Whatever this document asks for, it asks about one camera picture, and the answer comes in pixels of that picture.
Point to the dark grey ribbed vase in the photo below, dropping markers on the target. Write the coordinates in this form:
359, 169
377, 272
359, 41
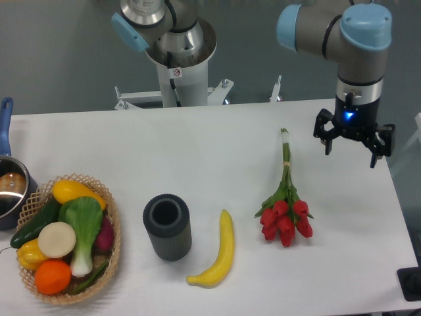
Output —
167, 221

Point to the blue handled saucepan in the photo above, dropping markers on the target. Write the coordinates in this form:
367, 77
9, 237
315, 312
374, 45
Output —
17, 184

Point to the orange fruit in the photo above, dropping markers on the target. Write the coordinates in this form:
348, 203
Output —
52, 277

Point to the black device at table edge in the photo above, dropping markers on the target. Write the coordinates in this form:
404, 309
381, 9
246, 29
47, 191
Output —
409, 280

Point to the red tulip bouquet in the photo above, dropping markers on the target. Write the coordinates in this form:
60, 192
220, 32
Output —
284, 213

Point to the yellow bell pepper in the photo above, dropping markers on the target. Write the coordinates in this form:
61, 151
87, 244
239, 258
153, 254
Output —
30, 256

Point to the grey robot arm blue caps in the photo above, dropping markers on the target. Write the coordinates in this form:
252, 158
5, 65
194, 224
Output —
354, 34

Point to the dark green cucumber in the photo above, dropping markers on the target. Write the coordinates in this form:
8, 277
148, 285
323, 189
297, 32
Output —
48, 214

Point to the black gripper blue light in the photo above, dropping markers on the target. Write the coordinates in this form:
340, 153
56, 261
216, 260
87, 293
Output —
353, 119

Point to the cream round radish slice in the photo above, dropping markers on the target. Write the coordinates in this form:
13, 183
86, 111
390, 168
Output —
56, 240

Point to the yellow squash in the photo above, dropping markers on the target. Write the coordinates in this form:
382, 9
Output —
67, 190

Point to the silver bolt post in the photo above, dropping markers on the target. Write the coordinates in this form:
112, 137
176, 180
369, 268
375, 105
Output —
275, 95

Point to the yellow banana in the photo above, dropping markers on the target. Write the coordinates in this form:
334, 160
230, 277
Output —
219, 270

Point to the woven wicker basket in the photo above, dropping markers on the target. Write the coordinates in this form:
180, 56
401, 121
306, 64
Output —
105, 253

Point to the green bean pod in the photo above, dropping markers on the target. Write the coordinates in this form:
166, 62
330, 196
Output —
91, 279

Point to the green bok choy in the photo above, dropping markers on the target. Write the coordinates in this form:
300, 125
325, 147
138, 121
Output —
84, 215

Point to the purple red onion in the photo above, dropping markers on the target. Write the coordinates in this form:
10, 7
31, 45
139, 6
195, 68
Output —
105, 237

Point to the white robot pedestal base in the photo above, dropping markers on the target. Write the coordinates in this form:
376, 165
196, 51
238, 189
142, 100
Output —
182, 60

